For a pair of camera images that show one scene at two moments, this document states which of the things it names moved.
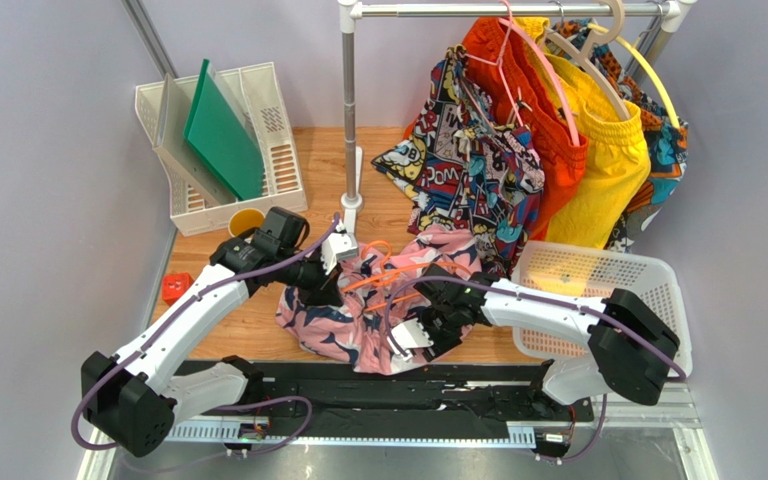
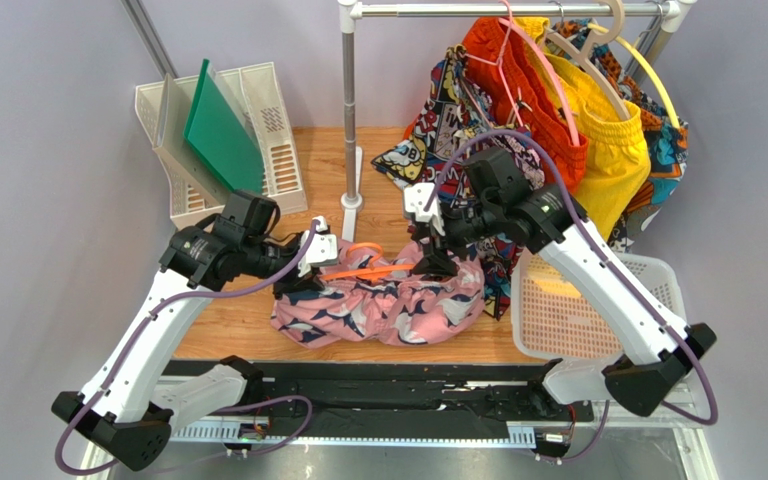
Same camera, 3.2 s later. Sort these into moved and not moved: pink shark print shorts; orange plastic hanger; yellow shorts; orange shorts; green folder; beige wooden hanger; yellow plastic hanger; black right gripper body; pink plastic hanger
Moved: black right gripper body; orange plastic hanger; pink shark print shorts
Not moved: orange shorts; yellow plastic hanger; beige wooden hanger; green folder; pink plastic hanger; yellow shorts
